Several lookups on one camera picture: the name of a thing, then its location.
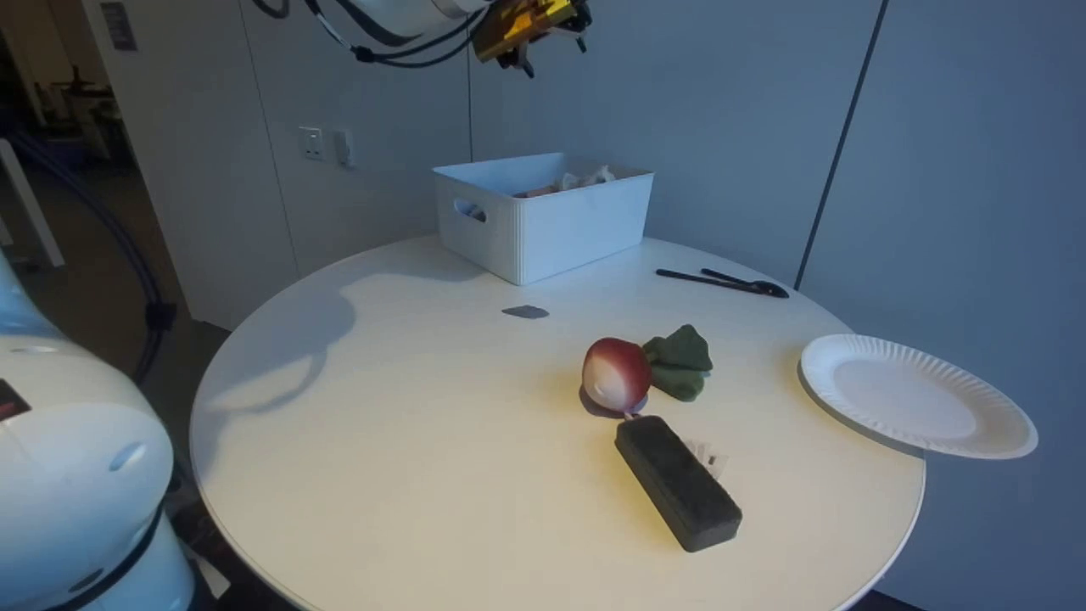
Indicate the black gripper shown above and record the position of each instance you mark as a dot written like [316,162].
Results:
[554,19]

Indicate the beige towel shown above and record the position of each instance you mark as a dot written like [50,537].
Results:
[581,177]

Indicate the red apple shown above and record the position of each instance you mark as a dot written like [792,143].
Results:
[616,376]

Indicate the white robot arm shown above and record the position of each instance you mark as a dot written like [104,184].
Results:
[70,477]

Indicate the white plastic bin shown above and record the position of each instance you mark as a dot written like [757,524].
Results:
[546,231]

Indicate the small grey square tile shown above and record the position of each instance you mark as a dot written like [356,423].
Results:
[523,309]

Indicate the short black plastic fork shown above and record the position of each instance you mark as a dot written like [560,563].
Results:
[736,276]

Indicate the black rectangular block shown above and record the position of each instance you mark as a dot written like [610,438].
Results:
[681,486]

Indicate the white paper plate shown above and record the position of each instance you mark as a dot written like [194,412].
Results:
[911,396]

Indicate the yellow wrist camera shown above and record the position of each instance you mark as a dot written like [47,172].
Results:
[522,22]

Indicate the white wall socket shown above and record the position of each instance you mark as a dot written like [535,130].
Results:
[309,143]
[345,146]

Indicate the grey wall sign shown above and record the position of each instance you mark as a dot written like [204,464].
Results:
[116,26]

